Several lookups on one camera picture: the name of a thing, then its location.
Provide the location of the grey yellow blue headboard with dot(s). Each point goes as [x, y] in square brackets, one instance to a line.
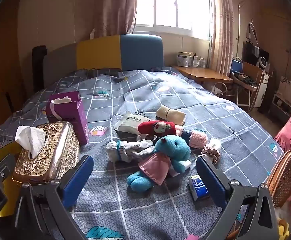
[98, 52]

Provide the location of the white cabinet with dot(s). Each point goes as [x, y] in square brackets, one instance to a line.
[261, 90]

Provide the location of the white plush rabbit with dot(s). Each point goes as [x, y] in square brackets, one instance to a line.
[125, 150]

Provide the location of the dark wooden post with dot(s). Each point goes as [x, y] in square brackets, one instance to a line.
[39, 65]

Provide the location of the pink dishcloth blue band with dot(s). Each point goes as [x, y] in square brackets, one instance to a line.
[198, 138]

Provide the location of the purple tissue box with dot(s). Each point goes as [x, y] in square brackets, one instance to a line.
[75, 120]

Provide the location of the wooden desk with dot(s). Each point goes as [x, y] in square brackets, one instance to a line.
[203, 73]

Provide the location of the white fan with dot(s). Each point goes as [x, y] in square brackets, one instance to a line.
[263, 62]

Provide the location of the brown hair scrunchie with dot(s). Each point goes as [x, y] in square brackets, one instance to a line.
[210, 153]

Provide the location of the white wet wipes packet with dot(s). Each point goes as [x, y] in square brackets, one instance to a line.
[130, 122]

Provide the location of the red plush doll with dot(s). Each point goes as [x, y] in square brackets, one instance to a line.
[158, 128]

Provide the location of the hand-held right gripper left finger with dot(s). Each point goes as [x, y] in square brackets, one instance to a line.
[78, 177]

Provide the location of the wicker chair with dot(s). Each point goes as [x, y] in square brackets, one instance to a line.
[285, 175]

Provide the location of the blue pocket tissue pack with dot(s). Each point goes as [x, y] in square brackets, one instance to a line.
[198, 187]

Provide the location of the window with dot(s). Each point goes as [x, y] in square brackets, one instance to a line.
[175, 5]

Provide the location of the beige rolled cloth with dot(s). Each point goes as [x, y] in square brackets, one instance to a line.
[171, 115]

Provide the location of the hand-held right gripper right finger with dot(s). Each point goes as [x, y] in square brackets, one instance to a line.
[210, 180]

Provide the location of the gold embossed tissue box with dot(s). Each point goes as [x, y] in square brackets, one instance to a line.
[58, 150]

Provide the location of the pink patterned curtain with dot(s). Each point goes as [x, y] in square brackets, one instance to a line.
[223, 30]
[115, 5]

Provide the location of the blue plush toy pink dress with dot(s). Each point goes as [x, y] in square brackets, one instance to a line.
[173, 147]

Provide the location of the blue metal chair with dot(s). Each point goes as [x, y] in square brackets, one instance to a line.
[235, 66]

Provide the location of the wooden wardrobe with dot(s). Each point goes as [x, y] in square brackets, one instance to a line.
[0, 67]

